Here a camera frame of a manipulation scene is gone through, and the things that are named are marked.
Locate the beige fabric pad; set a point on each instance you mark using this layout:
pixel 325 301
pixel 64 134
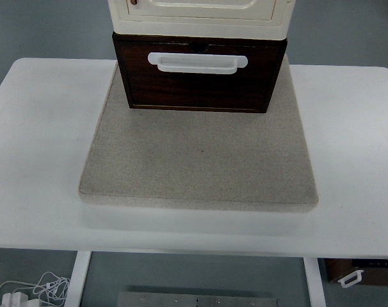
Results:
pixel 201 160

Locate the right white table leg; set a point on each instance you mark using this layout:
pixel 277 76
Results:
pixel 314 282

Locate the brown box with white handle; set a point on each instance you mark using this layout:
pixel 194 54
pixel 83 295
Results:
pixel 349 272

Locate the white table leg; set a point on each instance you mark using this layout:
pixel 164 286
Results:
pixel 314 282
pixel 78 278

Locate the white power adapter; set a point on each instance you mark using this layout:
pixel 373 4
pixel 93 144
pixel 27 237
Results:
pixel 19 299

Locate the white drawer handle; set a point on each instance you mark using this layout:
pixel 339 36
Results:
pixel 197 63

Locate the cream upper cabinet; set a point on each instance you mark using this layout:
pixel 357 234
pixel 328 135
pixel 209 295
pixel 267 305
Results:
pixel 258 20

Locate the left white table leg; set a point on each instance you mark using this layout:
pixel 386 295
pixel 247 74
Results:
pixel 78 278

